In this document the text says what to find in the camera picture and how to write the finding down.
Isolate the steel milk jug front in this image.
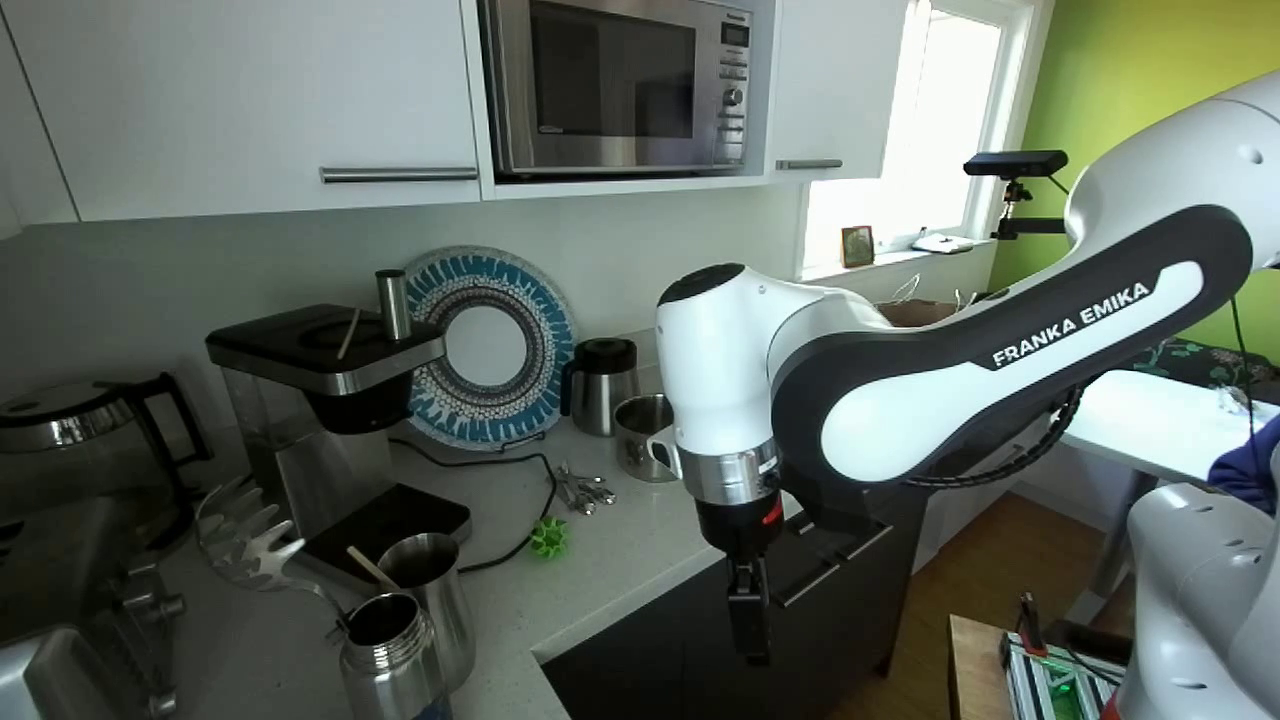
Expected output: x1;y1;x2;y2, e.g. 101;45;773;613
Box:
340;593;441;720

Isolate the small picture frame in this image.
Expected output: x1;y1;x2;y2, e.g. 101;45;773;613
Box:
841;226;875;270

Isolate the small steel pot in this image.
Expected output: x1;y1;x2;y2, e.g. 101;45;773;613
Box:
614;396;675;482

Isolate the steel milk jug rear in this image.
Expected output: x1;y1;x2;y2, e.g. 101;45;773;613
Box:
381;532;474;692

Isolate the green spiky toy object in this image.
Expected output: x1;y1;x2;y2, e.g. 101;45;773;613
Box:
528;521;566;561

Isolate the black camera on stand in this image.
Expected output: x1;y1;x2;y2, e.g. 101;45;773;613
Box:
964;147;1068;239

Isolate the metal keys bunch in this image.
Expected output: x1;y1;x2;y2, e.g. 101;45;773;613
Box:
552;466;614;516

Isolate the white upper cabinet door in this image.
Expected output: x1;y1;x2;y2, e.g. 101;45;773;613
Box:
4;0;479;219

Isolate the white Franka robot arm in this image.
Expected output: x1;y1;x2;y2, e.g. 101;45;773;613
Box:
655;72;1280;666

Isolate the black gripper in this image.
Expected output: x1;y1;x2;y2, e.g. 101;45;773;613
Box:
695;498;784;666

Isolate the dark lower cabinet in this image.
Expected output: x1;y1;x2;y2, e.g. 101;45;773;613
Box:
543;503;922;720

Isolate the steel milk jug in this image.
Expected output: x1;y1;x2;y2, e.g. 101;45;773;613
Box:
340;593;441;720
381;532;474;692

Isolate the blue white decorative plate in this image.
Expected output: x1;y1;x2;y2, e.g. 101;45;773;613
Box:
402;247;577;453

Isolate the black power cable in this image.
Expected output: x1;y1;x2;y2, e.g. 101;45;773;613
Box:
388;433;558;576

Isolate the black electric kettle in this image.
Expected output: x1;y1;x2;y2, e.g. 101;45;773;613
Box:
0;372;208;549

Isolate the black steel coffee machine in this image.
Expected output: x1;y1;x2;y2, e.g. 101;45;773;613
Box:
202;270;471;576

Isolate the clear glass bowl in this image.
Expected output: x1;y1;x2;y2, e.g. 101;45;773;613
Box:
194;482;305;590

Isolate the built-in steel microwave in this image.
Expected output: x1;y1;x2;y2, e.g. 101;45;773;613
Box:
479;0;753;182

